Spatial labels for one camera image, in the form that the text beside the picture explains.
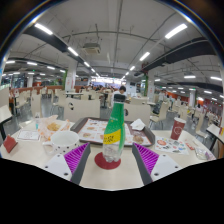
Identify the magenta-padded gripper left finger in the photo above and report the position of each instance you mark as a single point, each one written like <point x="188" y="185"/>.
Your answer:
<point x="76" y="158"/>

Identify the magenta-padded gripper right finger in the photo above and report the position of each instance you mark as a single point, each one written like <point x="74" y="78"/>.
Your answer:
<point x="146" y="159"/>

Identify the green-labelled clear drink bottle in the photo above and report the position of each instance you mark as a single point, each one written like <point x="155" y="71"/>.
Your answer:
<point x="113" y="133"/>

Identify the white polka-dot mug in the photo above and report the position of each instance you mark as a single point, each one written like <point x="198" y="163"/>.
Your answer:
<point x="63" y="141"/>

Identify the colourful printed flyer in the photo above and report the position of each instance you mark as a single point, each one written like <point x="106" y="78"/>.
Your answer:
<point x="171" y="146"/>

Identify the flat round red coaster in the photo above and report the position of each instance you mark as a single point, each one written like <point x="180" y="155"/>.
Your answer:
<point x="108" y="165"/>

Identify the white crumpled napkin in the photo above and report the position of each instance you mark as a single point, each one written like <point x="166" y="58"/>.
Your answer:
<point x="137" y="124"/>

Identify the plastic bag with food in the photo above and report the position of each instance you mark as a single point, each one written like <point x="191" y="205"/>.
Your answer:
<point x="53" y="126"/>

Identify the red paper cup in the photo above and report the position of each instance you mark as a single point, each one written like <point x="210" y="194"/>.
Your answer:
<point x="177" y="128"/>

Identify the beige canteen chairs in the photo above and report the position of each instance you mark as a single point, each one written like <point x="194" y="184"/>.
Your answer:
<point x="81" y="108"/>

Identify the white printed paper slip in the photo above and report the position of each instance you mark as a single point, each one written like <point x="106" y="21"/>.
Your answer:
<point x="28" y="135"/>

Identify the small clear sanitizer bottle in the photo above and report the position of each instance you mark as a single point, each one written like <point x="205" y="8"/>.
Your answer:
<point x="37" y="120"/>

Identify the clear plastic wrapper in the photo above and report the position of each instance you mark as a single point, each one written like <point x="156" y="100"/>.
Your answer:
<point x="202" y="153"/>

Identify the person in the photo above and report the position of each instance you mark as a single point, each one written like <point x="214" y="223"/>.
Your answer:
<point x="117" y="92"/>

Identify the white table with black leg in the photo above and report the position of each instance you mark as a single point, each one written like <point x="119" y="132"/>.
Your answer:
<point x="4" y="113"/>
<point x="215" y="130"/>

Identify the ceiling air conditioner unit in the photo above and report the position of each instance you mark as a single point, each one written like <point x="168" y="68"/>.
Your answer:
<point x="91" y="49"/>

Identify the ceiling strip lights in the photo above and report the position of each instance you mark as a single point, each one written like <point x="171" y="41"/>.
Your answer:
<point x="176" y="30"/>

